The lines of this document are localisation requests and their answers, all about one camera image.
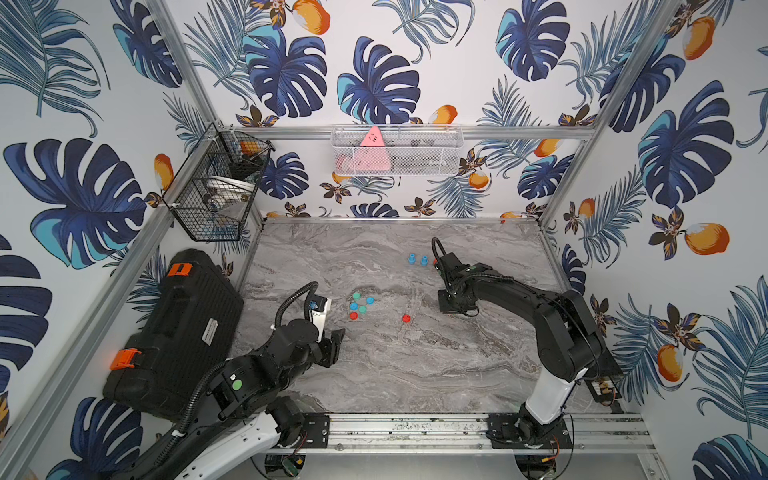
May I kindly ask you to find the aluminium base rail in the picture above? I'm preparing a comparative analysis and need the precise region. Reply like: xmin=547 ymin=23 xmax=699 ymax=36
xmin=270 ymin=413 xmax=656 ymax=455

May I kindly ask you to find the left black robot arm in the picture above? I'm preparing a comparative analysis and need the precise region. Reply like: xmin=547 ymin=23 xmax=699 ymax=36
xmin=110 ymin=281 xmax=345 ymax=479

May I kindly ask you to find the pink triangle card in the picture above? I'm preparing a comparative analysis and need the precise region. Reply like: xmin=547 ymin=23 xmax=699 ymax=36
xmin=351 ymin=126 xmax=392 ymax=173

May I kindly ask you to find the black wire basket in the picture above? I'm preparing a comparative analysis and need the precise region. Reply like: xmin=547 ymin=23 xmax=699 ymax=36
xmin=162 ymin=124 xmax=275 ymax=242

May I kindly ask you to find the black power supply box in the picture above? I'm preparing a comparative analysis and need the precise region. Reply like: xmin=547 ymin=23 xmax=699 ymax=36
xmin=586 ymin=377 xmax=624 ymax=414

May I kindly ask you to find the clear mesh wall tray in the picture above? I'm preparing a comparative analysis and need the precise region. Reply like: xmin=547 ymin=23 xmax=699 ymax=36
xmin=330 ymin=125 xmax=464 ymax=176

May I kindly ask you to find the black plastic tool case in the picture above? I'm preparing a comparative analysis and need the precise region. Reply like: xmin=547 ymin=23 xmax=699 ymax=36
xmin=103 ymin=249 xmax=244 ymax=421

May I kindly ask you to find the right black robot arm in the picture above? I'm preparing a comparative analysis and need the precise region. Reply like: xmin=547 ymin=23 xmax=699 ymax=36
xmin=430 ymin=237 xmax=606 ymax=449

